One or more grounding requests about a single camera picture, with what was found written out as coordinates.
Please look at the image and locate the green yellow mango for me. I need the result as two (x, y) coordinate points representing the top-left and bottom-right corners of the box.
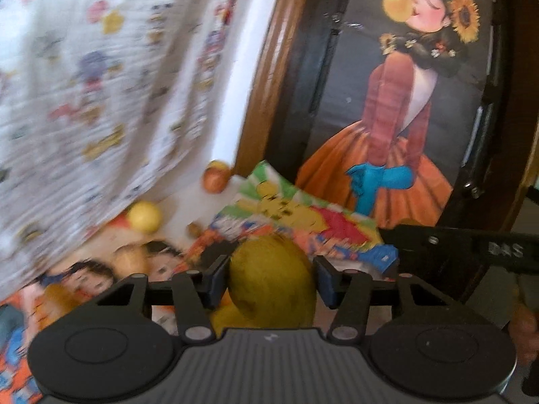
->
(210, 234), (316, 336)

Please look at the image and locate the girl in orange dress painting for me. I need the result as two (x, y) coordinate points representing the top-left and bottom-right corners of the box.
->
(295, 0), (492, 228)

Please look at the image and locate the white cartoon print cloth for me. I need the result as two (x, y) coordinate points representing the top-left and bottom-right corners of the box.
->
(1, 0), (236, 297)

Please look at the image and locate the Winnie the Pooh drawing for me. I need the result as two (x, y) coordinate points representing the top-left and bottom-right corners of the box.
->
(186, 162), (398, 279)

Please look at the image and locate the two boys cartoon drawing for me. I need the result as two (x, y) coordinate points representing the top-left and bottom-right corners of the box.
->
(1, 216), (188, 403)

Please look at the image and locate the small brown round fruit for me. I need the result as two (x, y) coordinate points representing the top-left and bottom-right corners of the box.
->
(186, 222), (204, 239)

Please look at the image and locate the red yellow apple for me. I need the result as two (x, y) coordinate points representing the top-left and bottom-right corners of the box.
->
(202, 160), (231, 194)

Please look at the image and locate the yellow lemon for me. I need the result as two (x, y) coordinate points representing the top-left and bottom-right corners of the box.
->
(126, 201), (163, 234)

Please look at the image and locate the brown wooden frame post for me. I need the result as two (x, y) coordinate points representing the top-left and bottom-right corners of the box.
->
(233, 0), (306, 177)

